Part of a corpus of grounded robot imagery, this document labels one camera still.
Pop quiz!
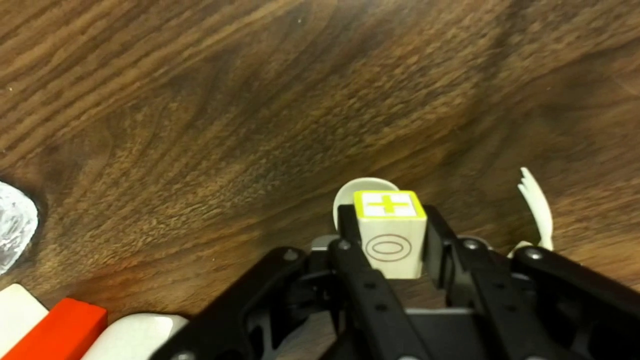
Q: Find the orange red block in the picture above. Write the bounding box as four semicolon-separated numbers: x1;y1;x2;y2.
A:
4;297;110;360

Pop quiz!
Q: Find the clear plastic water bottle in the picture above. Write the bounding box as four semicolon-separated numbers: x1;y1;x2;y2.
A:
0;179;39;276

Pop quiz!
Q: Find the pale wooden box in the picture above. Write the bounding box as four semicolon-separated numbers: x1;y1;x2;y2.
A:
0;283;50;359

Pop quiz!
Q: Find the white plastic fork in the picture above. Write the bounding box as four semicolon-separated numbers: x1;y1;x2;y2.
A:
505;166;556;260

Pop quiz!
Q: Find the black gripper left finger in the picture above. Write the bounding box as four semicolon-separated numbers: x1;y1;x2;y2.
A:
151;204;436;360

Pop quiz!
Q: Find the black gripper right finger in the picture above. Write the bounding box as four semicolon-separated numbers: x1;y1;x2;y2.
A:
424;204;640;360

